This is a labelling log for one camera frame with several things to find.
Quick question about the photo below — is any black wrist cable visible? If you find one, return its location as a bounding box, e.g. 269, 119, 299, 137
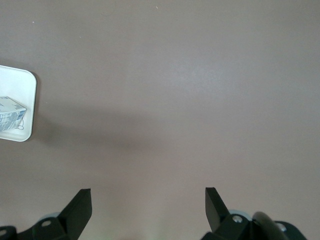
251, 211, 291, 240

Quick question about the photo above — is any blue white milk carton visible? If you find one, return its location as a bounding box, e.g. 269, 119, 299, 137
0, 96, 28, 133

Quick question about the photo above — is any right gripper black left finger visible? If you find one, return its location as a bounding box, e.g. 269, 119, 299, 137
24, 188, 93, 240

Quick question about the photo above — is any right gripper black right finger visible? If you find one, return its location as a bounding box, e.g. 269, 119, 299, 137
201, 186, 254, 240

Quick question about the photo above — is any white rectangular tray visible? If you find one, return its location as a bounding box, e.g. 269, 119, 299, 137
0, 64, 38, 143

